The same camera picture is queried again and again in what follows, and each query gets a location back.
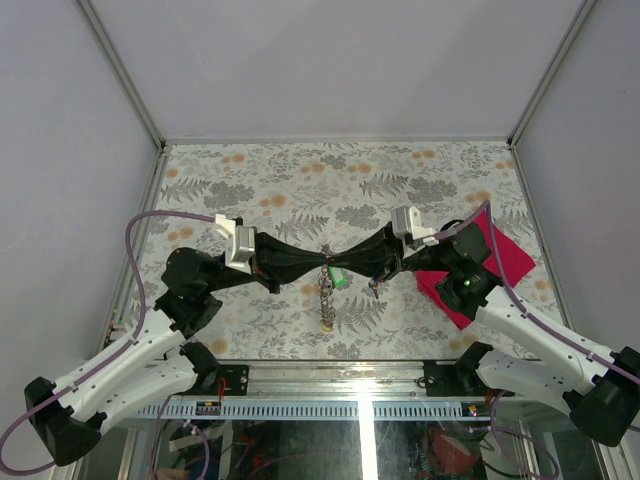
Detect red folded cloth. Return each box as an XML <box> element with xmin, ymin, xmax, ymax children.
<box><xmin>416</xmin><ymin>211</ymin><xmax>535</xmax><ymax>330</ymax></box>

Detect large keyring with many rings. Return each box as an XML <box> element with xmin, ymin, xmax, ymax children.
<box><xmin>318</xmin><ymin>264</ymin><xmax>336</xmax><ymax>332</ymax></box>

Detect green key tag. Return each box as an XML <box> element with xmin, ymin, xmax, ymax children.
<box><xmin>328</xmin><ymin>267</ymin><xmax>347</xmax><ymax>288</ymax></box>

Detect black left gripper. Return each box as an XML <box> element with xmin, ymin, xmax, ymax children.
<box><xmin>205</xmin><ymin>228</ymin><xmax>330</xmax><ymax>296</ymax></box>

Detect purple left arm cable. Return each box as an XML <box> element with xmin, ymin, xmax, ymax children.
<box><xmin>0</xmin><ymin>209</ymin><xmax>221</xmax><ymax>474</ymax></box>

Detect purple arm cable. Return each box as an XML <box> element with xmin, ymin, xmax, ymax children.
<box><xmin>434</xmin><ymin>199</ymin><xmax>640</xmax><ymax>476</ymax></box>
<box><xmin>0</xmin><ymin>209</ymin><xmax>221</xmax><ymax>474</ymax></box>

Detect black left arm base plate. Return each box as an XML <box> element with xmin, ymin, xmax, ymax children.
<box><xmin>215</xmin><ymin>364</ymin><xmax>250</xmax><ymax>398</ymax></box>

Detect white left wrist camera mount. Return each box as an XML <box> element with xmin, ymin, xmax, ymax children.
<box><xmin>214</xmin><ymin>214</ymin><xmax>256</xmax><ymax>274</ymax></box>

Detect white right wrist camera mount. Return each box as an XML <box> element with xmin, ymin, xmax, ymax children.
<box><xmin>391</xmin><ymin>206</ymin><xmax>447</xmax><ymax>251</ymax></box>

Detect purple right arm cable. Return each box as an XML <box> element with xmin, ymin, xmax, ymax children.
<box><xmin>434</xmin><ymin>199</ymin><xmax>640</xmax><ymax>476</ymax></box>

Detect white slotted cable duct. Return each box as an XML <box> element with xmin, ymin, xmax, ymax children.
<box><xmin>134</xmin><ymin>399</ymin><xmax>465</xmax><ymax>421</ymax></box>

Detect aluminium front rail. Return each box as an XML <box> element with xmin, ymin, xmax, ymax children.
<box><xmin>119</xmin><ymin>357</ymin><xmax>501</xmax><ymax>401</ymax></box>

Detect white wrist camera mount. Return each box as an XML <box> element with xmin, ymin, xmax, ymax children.
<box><xmin>214</xmin><ymin>214</ymin><xmax>256</xmax><ymax>274</ymax></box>
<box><xmin>391</xmin><ymin>206</ymin><xmax>447</xmax><ymax>251</ymax></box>

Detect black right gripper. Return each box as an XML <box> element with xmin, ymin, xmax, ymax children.
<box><xmin>330</xmin><ymin>221</ymin><xmax>455</xmax><ymax>283</ymax></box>

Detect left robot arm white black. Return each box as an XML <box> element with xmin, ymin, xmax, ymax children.
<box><xmin>24</xmin><ymin>224</ymin><xmax>326</xmax><ymax>466</ymax></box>

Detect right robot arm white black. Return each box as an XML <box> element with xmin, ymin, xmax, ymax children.
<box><xmin>328</xmin><ymin>221</ymin><xmax>639</xmax><ymax>447</ymax></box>

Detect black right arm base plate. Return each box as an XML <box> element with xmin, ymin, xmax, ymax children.
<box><xmin>423</xmin><ymin>360</ymin><xmax>467</xmax><ymax>398</ymax></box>

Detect blue key tag with key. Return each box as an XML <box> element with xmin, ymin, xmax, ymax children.
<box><xmin>368</xmin><ymin>279</ymin><xmax>380</xmax><ymax>300</ymax></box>

